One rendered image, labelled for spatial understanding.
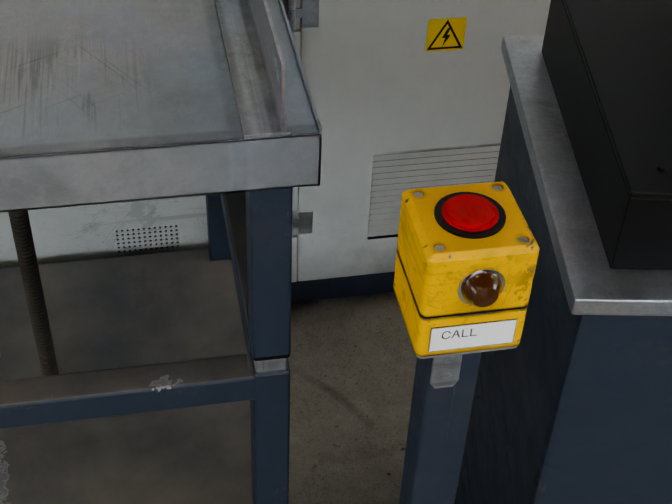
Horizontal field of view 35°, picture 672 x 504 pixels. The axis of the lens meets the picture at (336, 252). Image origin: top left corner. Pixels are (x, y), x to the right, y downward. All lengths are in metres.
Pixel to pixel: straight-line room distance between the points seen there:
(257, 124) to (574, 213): 0.31
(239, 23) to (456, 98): 0.75
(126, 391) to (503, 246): 0.52
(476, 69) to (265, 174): 0.85
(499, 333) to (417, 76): 0.97
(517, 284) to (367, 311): 1.23
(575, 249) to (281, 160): 0.27
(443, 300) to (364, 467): 1.01
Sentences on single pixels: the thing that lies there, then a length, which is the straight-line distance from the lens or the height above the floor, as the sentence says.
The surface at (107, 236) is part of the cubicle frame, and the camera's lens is 1.84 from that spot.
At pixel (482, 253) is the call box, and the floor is 0.90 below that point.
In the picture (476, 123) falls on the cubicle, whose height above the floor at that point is 0.38.
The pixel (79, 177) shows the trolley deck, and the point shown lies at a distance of 0.93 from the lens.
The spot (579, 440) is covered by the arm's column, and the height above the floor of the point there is 0.55.
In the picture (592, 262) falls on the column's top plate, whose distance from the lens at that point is 0.97.
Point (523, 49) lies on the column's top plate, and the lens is 1.26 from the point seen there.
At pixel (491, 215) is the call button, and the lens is 0.75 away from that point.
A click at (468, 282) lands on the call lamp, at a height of 0.88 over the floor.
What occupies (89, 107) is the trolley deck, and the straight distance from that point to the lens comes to 0.96.
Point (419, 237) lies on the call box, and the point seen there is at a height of 0.90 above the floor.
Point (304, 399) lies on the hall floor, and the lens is 1.82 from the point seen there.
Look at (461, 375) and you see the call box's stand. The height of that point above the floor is 0.75.
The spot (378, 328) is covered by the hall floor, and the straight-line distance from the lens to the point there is 1.95.
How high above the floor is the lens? 1.37
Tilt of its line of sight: 41 degrees down
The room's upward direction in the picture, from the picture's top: 3 degrees clockwise
